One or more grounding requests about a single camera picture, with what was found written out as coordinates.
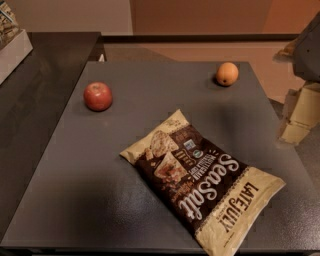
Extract brown Late July chip bag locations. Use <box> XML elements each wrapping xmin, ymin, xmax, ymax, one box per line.
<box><xmin>121</xmin><ymin>111</ymin><xmax>285</xmax><ymax>256</ymax></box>

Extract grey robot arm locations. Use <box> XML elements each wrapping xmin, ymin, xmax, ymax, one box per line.
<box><xmin>278</xmin><ymin>13</ymin><xmax>320</xmax><ymax>145</ymax></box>

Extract white snack box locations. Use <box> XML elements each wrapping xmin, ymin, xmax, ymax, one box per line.
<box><xmin>0</xmin><ymin>29</ymin><xmax>33</xmax><ymax>84</ymax></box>

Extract red apple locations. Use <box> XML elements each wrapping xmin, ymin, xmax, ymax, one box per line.
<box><xmin>83</xmin><ymin>82</ymin><xmax>113</xmax><ymax>111</ymax></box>

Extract snack bags in box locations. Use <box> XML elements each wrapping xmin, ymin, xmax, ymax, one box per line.
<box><xmin>0</xmin><ymin>0</ymin><xmax>20</xmax><ymax>49</ymax></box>

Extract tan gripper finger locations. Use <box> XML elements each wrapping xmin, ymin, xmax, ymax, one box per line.
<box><xmin>279</xmin><ymin>81</ymin><xmax>320</xmax><ymax>145</ymax></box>

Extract orange fruit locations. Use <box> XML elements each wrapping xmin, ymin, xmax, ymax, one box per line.
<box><xmin>216</xmin><ymin>62</ymin><xmax>239</xmax><ymax>86</ymax></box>

